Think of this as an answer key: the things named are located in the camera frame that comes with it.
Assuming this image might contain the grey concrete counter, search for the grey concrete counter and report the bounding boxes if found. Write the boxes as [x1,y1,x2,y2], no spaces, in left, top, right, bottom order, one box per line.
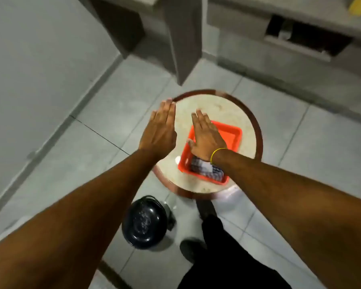
[207,0,361,113]

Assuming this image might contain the person's black trousers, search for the person's black trousers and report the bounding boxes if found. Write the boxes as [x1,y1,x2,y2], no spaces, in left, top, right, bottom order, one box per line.
[177,214,293,289]

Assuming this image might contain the round table with brown rim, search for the round table with brown rim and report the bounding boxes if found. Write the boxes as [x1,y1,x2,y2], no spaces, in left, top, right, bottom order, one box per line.
[152,89,264,200]

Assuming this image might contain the person's left forearm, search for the person's left forearm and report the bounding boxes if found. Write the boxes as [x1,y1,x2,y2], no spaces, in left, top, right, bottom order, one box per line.
[0,149,164,289]

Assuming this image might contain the black bin with lid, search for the black bin with lid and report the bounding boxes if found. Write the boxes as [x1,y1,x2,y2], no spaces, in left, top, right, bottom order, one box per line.
[122,195,177,250]

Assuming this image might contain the person's right forearm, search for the person's right forearm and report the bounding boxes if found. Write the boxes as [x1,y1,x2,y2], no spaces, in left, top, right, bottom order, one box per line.
[212,149,361,289]

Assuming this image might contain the yellow wrist band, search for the yellow wrist band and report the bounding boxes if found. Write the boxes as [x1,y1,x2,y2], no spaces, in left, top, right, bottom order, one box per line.
[210,148,228,165]

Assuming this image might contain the person's right hand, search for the person's right hand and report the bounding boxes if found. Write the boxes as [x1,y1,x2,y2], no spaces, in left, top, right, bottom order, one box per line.
[188,109,228,162]

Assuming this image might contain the grey concrete counter support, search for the grey concrete counter support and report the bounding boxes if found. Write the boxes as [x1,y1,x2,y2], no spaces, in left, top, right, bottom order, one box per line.
[75,0,203,86]

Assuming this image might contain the orange plastic tray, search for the orange plastic tray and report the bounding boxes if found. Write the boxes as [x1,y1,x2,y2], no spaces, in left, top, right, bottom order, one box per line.
[178,120,243,186]

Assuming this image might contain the patterned folded cloth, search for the patterned folded cloth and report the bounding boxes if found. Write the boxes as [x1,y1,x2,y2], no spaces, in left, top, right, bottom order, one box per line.
[190,156,225,182]

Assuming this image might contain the person's left hand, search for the person's left hand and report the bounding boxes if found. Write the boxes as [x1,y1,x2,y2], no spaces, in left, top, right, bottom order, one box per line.
[138,99,177,162]

